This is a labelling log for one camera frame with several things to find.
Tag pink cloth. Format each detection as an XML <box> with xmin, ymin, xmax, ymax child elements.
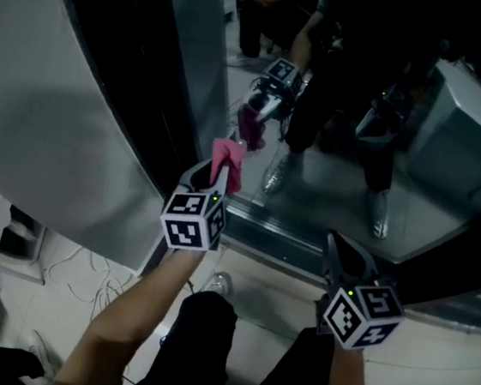
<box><xmin>206</xmin><ymin>137</ymin><xmax>248</xmax><ymax>197</ymax></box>

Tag tangle of white cables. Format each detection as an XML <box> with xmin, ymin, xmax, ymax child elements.
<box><xmin>43</xmin><ymin>242</ymin><xmax>141</xmax><ymax>319</ymax></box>

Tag person's left forearm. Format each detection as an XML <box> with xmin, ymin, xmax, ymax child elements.
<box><xmin>52</xmin><ymin>234</ymin><xmax>210</xmax><ymax>385</ymax></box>

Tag person's black trousers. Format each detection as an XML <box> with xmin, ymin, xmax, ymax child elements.
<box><xmin>129</xmin><ymin>282</ymin><xmax>341</xmax><ymax>385</ymax></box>

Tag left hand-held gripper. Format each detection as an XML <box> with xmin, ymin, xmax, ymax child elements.
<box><xmin>156</xmin><ymin>155</ymin><xmax>233</xmax><ymax>255</ymax></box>

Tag person's left silver sneaker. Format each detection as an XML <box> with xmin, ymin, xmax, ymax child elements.
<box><xmin>208</xmin><ymin>271</ymin><xmax>237</xmax><ymax>298</ymax></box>

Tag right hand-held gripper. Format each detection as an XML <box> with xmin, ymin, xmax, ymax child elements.
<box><xmin>311</xmin><ymin>229</ymin><xmax>414</xmax><ymax>358</ymax></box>

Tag clear window glass pane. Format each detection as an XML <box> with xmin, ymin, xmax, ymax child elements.
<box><xmin>140</xmin><ymin>0</ymin><xmax>481</xmax><ymax>273</ymax></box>

